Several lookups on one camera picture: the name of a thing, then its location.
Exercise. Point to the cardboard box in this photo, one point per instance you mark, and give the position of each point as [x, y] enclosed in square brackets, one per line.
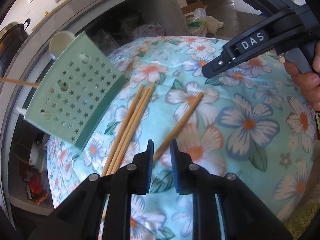
[192, 7]

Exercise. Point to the white rice sack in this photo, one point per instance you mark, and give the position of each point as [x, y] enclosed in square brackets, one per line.
[200, 24]

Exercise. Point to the cream plastic ladle spoon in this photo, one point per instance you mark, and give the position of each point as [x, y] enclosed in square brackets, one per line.
[60, 42]

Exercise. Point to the person's right hand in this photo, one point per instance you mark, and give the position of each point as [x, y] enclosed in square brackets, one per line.
[307, 83]

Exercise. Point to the bundle wooden chopstick three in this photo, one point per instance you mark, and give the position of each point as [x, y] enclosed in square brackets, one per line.
[130, 130]

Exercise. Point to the mint green utensil holder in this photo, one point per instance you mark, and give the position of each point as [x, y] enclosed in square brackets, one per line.
[75, 93]

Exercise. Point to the large black cooking pot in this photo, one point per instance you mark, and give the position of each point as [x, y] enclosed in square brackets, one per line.
[13, 36]

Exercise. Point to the bundle wooden chopstick one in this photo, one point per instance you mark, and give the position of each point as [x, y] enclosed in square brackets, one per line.
[121, 130]

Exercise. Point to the single wooden chopstick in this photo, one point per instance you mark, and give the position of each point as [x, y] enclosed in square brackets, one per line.
[178, 127]

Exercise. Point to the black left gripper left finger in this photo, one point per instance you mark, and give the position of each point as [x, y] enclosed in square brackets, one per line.
[100, 201]

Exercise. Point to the bundle wooden chopstick two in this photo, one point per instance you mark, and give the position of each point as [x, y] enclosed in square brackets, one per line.
[127, 129]

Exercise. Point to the floral teal tablecloth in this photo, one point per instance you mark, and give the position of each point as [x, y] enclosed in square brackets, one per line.
[252, 121]

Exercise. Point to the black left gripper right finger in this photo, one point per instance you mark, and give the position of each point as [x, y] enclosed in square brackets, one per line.
[223, 207]

